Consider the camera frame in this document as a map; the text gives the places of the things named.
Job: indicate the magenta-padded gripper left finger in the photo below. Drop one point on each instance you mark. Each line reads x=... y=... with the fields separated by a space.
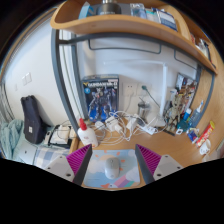
x=61 y=165

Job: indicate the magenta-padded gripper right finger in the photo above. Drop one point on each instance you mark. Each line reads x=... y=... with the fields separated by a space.
x=166 y=165

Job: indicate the white grey computer mouse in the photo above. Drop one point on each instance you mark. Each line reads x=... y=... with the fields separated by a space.
x=112 y=168

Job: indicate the pastel sun cloud mouse pad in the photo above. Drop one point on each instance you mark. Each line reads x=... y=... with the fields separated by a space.
x=128 y=173

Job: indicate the bed with checked bedding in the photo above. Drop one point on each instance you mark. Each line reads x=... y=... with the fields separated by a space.
x=43 y=156

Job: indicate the flat black remote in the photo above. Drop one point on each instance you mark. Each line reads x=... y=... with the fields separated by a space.
x=168 y=132

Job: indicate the small white cube clock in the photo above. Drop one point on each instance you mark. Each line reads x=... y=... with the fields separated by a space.
x=179 y=131

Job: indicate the white power strip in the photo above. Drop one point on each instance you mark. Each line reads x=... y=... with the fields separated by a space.
x=150 y=130

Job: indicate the white red-pump lotion bottle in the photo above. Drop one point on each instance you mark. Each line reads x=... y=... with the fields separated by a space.
x=88 y=136

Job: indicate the blue tissue pack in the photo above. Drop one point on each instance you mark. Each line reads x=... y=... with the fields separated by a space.
x=193 y=135

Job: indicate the teal round dish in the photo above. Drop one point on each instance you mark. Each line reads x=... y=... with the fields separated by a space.
x=182 y=125

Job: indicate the red chips can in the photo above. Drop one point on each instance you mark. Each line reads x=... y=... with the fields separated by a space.
x=205 y=133

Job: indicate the brown tree creature figurine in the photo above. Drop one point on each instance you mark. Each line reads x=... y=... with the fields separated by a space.
x=173 y=113

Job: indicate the black bag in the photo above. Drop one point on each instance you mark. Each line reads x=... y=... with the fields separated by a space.
x=32 y=121

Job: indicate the white power adapter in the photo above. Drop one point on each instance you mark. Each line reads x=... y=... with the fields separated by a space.
x=132 y=122

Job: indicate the blue spray bottle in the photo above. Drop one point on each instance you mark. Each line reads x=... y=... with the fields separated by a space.
x=196 y=116

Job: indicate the teal blanket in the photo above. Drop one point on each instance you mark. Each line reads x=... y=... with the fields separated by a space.
x=10 y=138

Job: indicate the white charger block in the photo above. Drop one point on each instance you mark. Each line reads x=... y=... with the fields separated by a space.
x=112 y=124

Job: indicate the white desk lamp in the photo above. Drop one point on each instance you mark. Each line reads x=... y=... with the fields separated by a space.
x=164 y=93

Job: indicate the blue robot model kit box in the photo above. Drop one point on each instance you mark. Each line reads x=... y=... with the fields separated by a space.
x=100 y=96

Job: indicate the colourful figurine box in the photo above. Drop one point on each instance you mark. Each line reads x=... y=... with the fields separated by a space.
x=188 y=88

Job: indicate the wooden shelf unit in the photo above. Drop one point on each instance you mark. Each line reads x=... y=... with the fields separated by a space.
x=116 y=23

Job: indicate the white wall socket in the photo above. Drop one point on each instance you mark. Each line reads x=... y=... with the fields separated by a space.
x=130 y=89

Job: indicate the grey metal desk frame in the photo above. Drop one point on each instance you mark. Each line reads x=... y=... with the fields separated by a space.
x=56 y=73

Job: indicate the white light switch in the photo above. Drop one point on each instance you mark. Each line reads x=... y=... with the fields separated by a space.
x=27 y=79

